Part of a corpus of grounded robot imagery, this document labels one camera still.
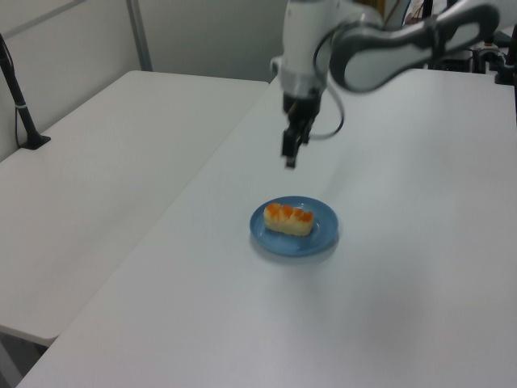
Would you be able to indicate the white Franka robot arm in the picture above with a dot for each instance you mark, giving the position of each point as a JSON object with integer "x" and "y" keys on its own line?
{"x": 299, "y": 40}

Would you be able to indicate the black equipment box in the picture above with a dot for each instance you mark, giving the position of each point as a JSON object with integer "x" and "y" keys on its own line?
{"x": 460, "y": 60}

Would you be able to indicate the orange-topped bread loaf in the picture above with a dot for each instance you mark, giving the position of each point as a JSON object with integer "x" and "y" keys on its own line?
{"x": 287, "y": 221}

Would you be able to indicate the black pole with base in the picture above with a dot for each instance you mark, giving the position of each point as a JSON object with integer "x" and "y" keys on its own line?
{"x": 22, "y": 113}

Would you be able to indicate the white side table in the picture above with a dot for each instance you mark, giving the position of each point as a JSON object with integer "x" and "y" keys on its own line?
{"x": 101, "y": 182}

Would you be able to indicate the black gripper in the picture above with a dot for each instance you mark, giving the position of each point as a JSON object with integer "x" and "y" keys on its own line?
{"x": 302, "y": 107}

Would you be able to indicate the black stand clamp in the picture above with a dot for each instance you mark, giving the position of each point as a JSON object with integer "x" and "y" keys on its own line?
{"x": 507, "y": 66}

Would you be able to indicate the blue round plate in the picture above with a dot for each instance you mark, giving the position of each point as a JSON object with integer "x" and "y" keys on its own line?
{"x": 295, "y": 242}

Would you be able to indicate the grey metal wall post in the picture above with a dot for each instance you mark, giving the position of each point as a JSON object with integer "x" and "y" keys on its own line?
{"x": 139, "y": 36}

